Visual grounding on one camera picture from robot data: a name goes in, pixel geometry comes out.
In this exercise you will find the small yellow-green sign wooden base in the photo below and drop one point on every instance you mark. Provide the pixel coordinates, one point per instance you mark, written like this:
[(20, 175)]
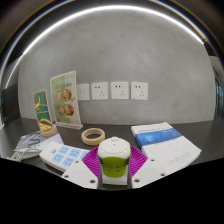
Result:
[(41, 105)]

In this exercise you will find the white and blue book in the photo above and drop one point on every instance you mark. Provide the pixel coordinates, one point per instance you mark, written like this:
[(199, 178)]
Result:
[(166, 146)]

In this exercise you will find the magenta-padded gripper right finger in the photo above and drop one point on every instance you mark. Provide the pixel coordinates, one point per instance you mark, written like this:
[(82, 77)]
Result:
[(148, 173)]

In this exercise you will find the ceiling light strip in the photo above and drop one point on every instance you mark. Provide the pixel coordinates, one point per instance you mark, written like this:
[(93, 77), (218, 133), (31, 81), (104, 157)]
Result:
[(113, 7)]

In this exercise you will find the blank white wall plate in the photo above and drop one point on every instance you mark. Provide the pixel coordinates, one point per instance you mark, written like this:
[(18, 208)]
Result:
[(83, 92)]

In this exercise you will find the dark framed window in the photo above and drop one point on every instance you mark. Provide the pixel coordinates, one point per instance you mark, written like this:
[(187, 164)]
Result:
[(218, 90)]

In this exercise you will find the beige tape roll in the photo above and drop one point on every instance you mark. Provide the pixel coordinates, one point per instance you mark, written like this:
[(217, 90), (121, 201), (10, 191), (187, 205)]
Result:
[(85, 137)]

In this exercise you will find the grey printed leaflet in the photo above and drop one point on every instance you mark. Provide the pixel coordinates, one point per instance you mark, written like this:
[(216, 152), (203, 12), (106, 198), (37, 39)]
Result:
[(33, 141)]

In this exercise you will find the large green acrylic sign stand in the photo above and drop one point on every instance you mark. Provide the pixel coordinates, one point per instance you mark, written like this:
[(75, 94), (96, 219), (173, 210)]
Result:
[(65, 100)]

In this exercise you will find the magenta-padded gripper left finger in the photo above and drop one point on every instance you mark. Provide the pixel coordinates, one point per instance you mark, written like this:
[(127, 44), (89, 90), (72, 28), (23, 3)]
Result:
[(80, 175)]

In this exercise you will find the green and white charger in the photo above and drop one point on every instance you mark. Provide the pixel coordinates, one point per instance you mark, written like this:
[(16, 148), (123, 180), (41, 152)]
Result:
[(113, 160)]

